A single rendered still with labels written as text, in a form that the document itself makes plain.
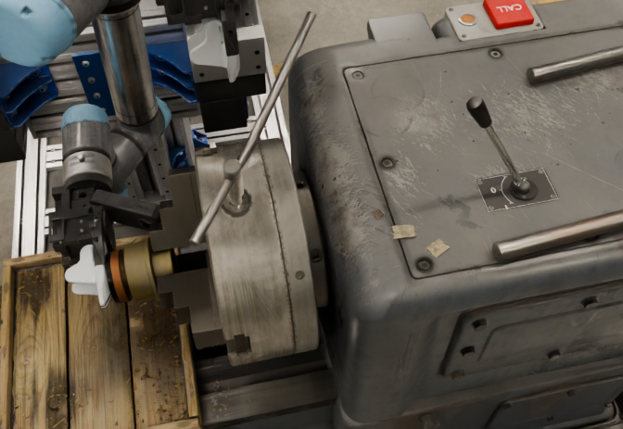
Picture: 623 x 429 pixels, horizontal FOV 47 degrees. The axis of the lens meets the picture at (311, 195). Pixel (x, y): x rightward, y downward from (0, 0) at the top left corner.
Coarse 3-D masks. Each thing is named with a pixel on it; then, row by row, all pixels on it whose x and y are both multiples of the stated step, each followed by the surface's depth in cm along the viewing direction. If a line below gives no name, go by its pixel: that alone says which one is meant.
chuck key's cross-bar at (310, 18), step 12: (312, 12) 92; (300, 36) 91; (300, 48) 91; (288, 60) 90; (288, 72) 90; (276, 84) 89; (276, 96) 89; (264, 108) 88; (264, 120) 88; (252, 132) 88; (252, 144) 87; (240, 156) 86; (228, 180) 85; (228, 192) 85; (216, 204) 83; (204, 216) 82; (204, 228) 82; (192, 240) 81
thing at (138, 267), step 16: (112, 256) 101; (128, 256) 100; (144, 256) 100; (160, 256) 101; (112, 272) 99; (128, 272) 99; (144, 272) 99; (160, 272) 101; (176, 272) 106; (112, 288) 100; (128, 288) 100; (144, 288) 100
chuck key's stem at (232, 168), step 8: (232, 160) 84; (224, 168) 84; (232, 168) 84; (240, 168) 84; (224, 176) 85; (232, 176) 84; (240, 176) 85; (240, 184) 86; (232, 192) 87; (240, 192) 88; (232, 200) 90; (240, 200) 91
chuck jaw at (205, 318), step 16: (192, 272) 100; (208, 272) 100; (160, 288) 99; (176, 288) 99; (192, 288) 99; (208, 288) 98; (176, 304) 97; (192, 304) 97; (208, 304) 97; (192, 320) 95; (208, 320) 95; (208, 336) 95; (240, 336) 94
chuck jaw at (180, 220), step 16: (176, 176) 99; (192, 176) 99; (176, 192) 99; (192, 192) 100; (160, 208) 99; (176, 208) 100; (192, 208) 100; (160, 224) 102; (176, 224) 100; (192, 224) 101; (160, 240) 101; (176, 240) 101
